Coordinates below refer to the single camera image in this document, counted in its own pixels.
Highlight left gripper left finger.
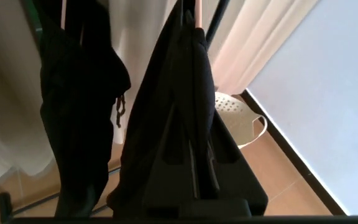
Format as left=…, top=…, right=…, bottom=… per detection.
left=143, top=105, right=198, bottom=217

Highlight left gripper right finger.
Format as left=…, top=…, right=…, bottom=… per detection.
left=208, top=110, right=269, bottom=217

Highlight black garment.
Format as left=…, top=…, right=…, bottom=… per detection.
left=106, top=0, right=217, bottom=218

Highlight black shorts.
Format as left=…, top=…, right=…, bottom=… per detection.
left=39, top=0, right=132, bottom=218

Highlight pink clothes hanger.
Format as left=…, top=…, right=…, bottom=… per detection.
left=194, top=0, right=203, bottom=29

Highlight white laundry basket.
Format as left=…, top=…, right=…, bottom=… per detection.
left=214, top=91, right=269, bottom=149

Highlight black clothes rack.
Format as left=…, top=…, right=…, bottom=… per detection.
left=0, top=0, right=231, bottom=223

